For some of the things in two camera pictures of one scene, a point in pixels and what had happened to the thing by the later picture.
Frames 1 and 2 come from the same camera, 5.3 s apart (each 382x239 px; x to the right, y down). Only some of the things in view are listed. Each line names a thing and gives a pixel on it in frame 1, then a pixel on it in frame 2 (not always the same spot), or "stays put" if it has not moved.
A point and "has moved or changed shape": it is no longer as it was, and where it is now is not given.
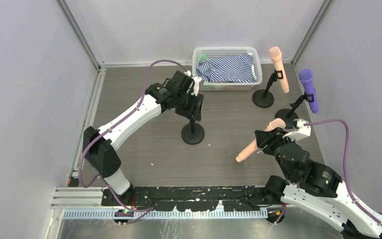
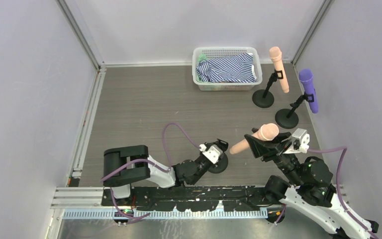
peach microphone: x=278 y=123 has moved or changed shape
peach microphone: x=275 y=54 stays put
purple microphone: x=306 y=76 stays put
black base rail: x=187 y=198 stays put
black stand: x=192 y=133 → x=221 y=166
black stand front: x=264 y=98 stays put
